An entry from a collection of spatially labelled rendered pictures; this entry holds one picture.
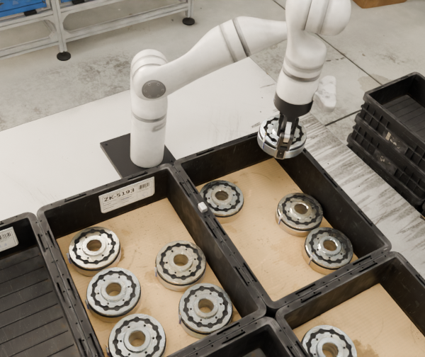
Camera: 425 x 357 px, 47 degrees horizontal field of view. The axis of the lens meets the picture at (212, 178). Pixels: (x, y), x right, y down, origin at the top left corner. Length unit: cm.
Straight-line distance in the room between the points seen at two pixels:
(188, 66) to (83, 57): 190
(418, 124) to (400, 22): 173
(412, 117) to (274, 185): 100
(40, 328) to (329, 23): 74
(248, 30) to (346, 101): 179
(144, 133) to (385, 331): 72
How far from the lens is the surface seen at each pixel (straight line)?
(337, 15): 84
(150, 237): 108
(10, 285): 107
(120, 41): 311
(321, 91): 95
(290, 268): 107
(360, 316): 106
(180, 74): 114
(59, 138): 149
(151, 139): 129
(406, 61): 334
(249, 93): 165
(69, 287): 92
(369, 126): 198
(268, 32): 114
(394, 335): 107
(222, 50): 113
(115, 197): 107
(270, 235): 111
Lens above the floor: 173
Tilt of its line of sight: 49 degrees down
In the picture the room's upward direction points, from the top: 6 degrees clockwise
